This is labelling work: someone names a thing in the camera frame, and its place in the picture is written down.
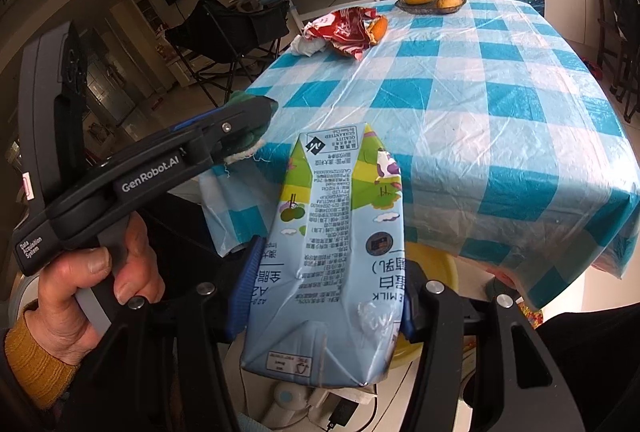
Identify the light blue milk carton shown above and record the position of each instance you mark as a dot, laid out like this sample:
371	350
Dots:
330	237

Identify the folded black camping chair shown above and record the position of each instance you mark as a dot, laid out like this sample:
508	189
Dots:
627	42

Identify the red snack packet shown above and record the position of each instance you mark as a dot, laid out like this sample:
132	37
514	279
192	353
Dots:
345	32

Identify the yellow plastic basin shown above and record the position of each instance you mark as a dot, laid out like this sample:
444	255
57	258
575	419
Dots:
435	262

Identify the person's left hand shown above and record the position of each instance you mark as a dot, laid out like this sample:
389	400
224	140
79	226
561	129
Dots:
60	312

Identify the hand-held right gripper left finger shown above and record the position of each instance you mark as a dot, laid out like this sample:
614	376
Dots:
245	292

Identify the person's left forearm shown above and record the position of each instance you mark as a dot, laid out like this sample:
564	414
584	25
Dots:
35	362

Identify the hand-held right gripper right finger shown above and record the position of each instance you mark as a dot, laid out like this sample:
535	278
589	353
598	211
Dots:
409	312

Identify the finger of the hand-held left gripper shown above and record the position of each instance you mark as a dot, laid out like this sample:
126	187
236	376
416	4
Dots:
235	122

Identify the white power strip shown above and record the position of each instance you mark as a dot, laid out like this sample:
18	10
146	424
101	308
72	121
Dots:
300	407

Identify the ribbed glass fruit bowl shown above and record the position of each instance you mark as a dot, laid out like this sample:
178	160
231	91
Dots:
430	9

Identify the black power adapter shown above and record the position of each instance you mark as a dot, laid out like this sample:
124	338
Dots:
342	414

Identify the open black camping chair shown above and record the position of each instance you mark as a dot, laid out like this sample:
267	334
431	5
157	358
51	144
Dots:
235	27

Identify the white tissue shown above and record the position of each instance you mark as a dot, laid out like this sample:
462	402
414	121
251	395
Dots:
307	46

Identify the green cleaning cloth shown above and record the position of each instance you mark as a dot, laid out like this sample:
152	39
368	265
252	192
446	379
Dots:
245	147

